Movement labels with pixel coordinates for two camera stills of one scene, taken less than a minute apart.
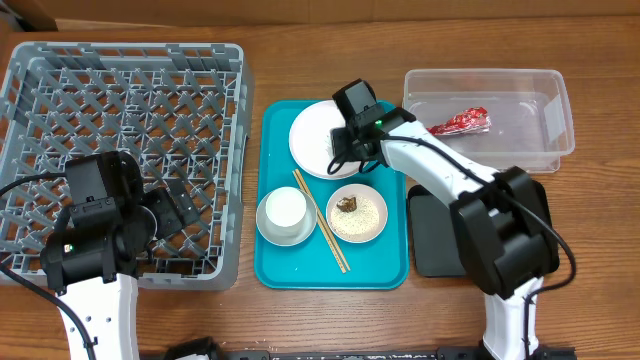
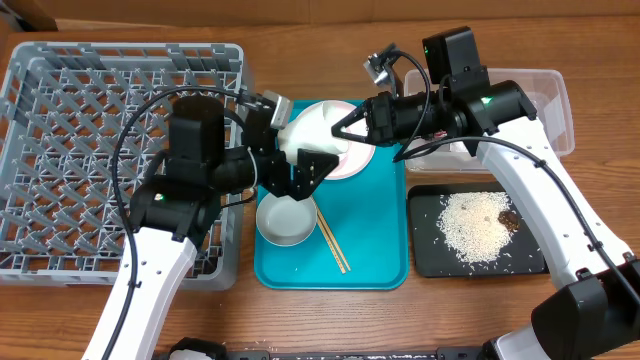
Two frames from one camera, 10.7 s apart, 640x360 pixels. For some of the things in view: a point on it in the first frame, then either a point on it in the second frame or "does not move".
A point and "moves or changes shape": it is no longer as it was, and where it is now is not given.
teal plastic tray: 377,263 does not move
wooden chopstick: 319,222 -> 332,232
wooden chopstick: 323,222 does not move
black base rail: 549,353 does not move
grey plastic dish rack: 183,111 does not move
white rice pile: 358,222 moves or changes shape
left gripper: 172,220 -> 296,184
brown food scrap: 347,204 moves or changes shape
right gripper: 343,145 -> 373,118
